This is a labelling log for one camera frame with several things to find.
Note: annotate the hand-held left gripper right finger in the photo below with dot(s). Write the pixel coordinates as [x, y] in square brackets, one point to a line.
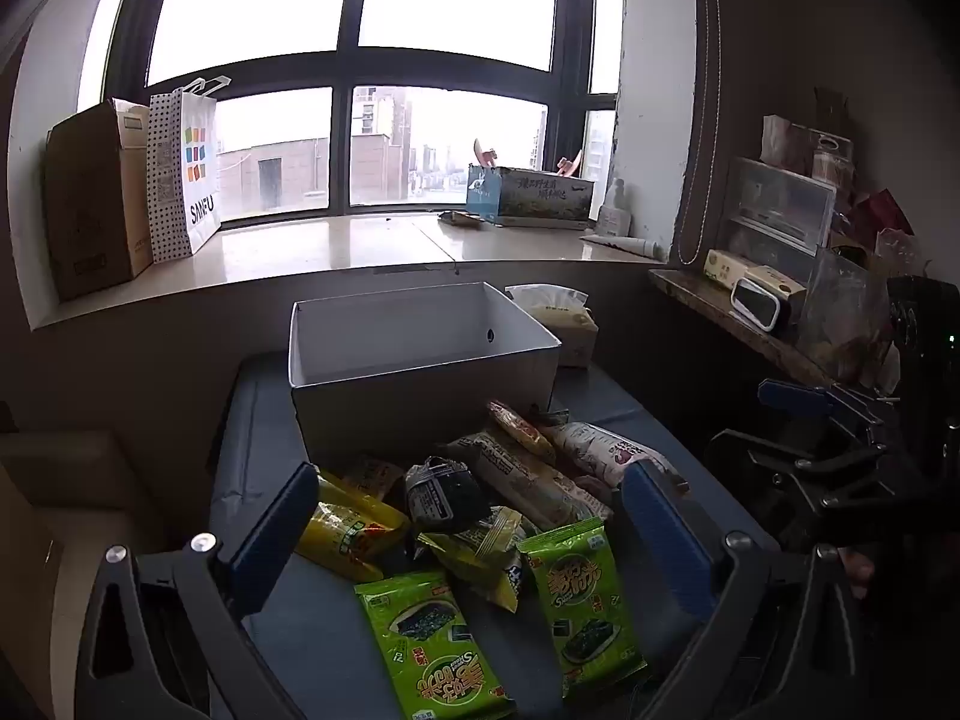
[664, 540]

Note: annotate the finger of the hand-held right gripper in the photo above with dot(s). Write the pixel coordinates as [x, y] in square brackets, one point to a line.
[757, 457]
[795, 395]

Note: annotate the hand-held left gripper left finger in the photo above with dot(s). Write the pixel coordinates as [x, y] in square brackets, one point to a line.
[274, 532]

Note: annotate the long beige snack packet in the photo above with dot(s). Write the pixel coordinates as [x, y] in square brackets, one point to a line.
[525, 476]

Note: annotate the green seaweed snack packet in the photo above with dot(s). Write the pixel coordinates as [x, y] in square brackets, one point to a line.
[427, 645]
[577, 600]

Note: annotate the yellow snack bag with seam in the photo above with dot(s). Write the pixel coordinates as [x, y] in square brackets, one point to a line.
[472, 547]

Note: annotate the white cardboard box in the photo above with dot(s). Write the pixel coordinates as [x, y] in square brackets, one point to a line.
[420, 382]

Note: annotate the yellow packet with red print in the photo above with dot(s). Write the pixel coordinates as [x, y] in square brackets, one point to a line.
[345, 540]

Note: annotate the clear plastic bag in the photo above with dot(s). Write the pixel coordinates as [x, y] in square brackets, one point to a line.
[840, 315]

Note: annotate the white device with dark screen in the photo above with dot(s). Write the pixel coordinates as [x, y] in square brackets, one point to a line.
[754, 305]

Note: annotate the white and red snack packet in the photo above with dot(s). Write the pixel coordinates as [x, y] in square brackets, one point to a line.
[600, 446]

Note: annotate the small beige box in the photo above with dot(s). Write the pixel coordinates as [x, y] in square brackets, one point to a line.
[727, 268]
[780, 281]

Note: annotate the small beige snack packet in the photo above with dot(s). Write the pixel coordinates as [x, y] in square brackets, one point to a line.
[375, 474]

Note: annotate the dark blue mat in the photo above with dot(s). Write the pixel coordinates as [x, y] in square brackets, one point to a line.
[315, 645]

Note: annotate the wooden shelf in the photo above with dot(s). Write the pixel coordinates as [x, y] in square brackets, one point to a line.
[705, 307]

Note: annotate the dark rice ball packet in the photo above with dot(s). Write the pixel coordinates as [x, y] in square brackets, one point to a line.
[442, 495]

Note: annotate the clear plastic drawer unit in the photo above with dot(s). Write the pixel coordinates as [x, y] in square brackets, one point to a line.
[776, 217]

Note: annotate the red bag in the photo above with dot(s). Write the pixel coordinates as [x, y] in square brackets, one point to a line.
[881, 214]

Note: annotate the small orange snack packet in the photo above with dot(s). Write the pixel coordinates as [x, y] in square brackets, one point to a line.
[517, 427]

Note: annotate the beige upholstered seat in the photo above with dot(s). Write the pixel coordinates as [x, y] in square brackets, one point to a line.
[75, 510]

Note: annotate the white tube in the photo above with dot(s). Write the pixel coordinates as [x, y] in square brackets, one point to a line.
[626, 244]

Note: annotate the beige tissue pack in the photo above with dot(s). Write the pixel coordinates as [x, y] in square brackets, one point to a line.
[570, 322]

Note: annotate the white plastic bottle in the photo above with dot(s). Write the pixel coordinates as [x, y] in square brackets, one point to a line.
[615, 214]

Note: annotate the pink plastic piece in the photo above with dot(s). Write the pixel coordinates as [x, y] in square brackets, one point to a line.
[485, 154]
[570, 163]

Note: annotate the blue printed carton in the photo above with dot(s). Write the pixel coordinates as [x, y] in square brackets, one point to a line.
[532, 195]

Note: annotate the white polka-dot shopping bag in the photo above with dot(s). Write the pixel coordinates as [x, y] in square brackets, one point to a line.
[187, 187]

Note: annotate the crumpled brown wrapper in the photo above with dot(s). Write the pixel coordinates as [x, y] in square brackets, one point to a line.
[459, 219]

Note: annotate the brown cardboard box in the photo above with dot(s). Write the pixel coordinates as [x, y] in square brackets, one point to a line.
[94, 202]

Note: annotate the black window frame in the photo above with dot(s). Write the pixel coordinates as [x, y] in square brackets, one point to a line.
[341, 82]

